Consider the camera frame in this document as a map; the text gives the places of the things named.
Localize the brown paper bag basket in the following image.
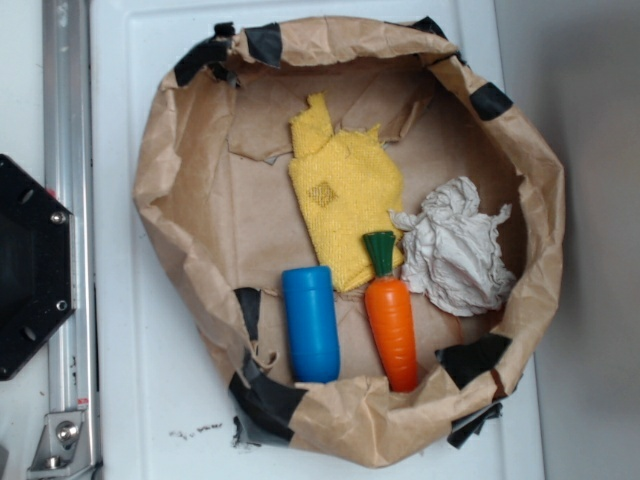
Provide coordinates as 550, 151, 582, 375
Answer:
133, 16, 565, 467

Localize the blue plastic cylinder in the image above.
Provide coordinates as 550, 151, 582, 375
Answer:
282, 266, 341, 383

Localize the metal corner bracket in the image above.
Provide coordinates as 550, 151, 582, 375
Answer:
26, 411, 91, 479

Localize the crumpled white paper towel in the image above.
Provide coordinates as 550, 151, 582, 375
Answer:
389, 176, 516, 317

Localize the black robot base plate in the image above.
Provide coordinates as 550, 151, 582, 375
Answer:
1, 155, 75, 381

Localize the aluminium extrusion rail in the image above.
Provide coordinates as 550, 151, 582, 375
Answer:
42, 1, 103, 479

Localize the yellow cloth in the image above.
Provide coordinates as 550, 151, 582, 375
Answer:
288, 93, 404, 293

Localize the white tray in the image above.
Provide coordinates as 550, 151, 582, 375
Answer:
89, 1, 545, 479

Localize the orange toy carrot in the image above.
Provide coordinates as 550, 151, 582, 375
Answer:
363, 231, 418, 393

